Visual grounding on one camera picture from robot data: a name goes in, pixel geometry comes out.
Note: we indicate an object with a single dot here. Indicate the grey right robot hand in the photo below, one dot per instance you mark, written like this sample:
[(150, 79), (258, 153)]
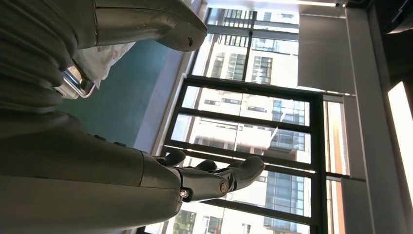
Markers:
[(80, 181)]

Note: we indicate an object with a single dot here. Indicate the white electronic scale steel tray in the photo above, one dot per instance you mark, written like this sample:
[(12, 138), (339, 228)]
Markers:
[(75, 85)]

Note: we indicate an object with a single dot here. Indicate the grey roller blind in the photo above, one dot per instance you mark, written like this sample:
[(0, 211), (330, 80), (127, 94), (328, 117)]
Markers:
[(324, 51)]

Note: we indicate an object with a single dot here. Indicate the black window frame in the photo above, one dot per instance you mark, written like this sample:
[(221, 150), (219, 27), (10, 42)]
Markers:
[(317, 135)]

